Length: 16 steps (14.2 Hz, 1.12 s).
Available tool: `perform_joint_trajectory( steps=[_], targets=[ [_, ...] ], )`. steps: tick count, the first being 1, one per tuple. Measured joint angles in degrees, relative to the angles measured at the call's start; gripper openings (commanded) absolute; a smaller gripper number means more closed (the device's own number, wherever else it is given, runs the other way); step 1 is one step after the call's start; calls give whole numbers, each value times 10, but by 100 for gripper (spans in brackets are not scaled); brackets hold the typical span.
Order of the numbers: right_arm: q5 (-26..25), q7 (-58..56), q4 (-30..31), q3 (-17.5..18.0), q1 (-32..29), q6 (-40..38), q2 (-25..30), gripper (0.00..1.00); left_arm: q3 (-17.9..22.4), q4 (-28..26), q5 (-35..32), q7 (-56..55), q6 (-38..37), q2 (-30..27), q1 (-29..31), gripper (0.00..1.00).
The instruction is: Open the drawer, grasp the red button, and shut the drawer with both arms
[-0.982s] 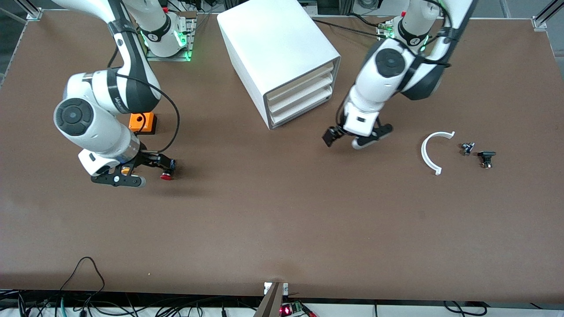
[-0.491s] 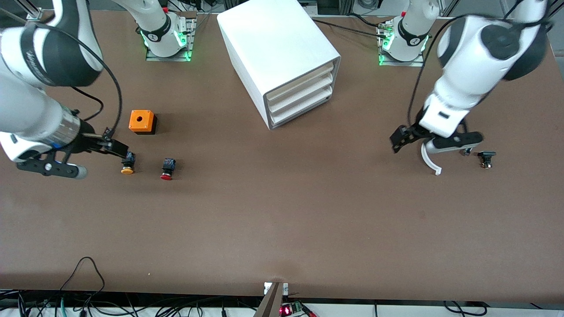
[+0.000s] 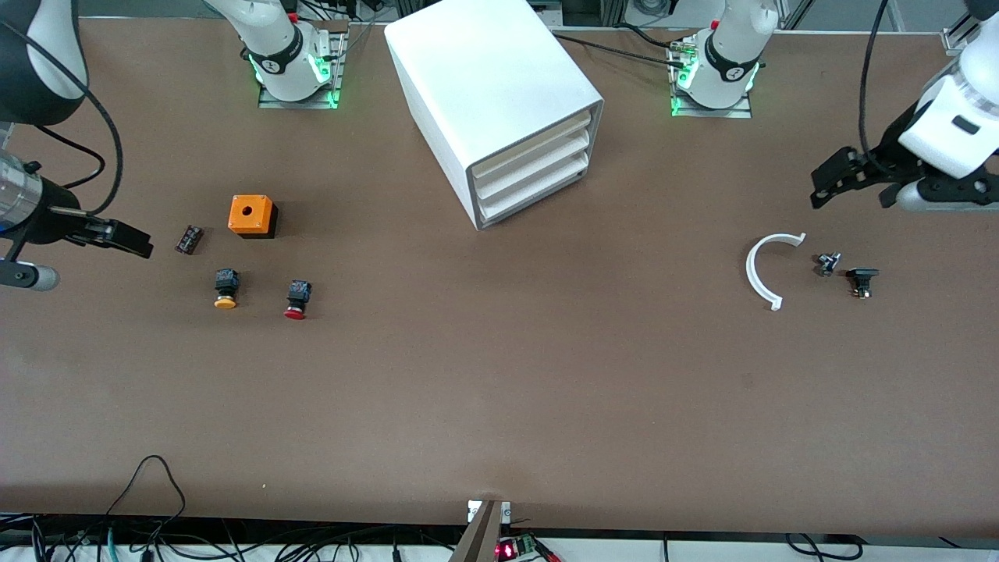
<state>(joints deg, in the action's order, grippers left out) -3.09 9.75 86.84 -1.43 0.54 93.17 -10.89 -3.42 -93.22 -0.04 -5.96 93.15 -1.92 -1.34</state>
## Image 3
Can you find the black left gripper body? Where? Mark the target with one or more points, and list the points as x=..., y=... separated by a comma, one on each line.
x=889, y=151

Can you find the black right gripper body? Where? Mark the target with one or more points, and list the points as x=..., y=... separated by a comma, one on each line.
x=56, y=216

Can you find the red push button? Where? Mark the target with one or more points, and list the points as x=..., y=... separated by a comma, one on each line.
x=297, y=300

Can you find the white drawer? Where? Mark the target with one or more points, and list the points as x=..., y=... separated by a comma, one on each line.
x=535, y=167
x=535, y=150

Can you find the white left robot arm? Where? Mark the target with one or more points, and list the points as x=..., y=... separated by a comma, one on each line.
x=730, y=62

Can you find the yellow push button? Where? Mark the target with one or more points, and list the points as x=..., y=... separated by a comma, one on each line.
x=226, y=290

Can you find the white bin with green button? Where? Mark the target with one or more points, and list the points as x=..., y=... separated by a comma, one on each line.
x=535, y=189

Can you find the white drawer cabinet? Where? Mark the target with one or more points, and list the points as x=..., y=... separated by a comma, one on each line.
x=484, y=78

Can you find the small black terminal block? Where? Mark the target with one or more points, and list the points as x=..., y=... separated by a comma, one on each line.
x=189, y=240

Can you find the small grey metal part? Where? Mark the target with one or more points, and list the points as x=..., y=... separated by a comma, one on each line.
x=828, y=264

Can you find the white curved plastic arc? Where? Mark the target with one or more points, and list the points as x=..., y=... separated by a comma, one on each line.
x=751, y=269

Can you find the orange box with hole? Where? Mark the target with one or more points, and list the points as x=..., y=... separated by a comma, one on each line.
x=250, y=212

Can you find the circuit board with red light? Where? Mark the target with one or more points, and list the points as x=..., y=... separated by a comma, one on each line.
x=515, y=549

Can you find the small black switch part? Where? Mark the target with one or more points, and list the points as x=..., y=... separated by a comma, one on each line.
x=862, y=279

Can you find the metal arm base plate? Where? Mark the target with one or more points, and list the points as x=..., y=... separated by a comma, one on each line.
x=332, y=78
x=741, y=112

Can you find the aluminium frame profile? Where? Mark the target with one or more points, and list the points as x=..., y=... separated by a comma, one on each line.
x=956, y=35

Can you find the metal bracket with beam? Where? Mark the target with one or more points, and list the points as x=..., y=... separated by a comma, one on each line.
x=484, y=531

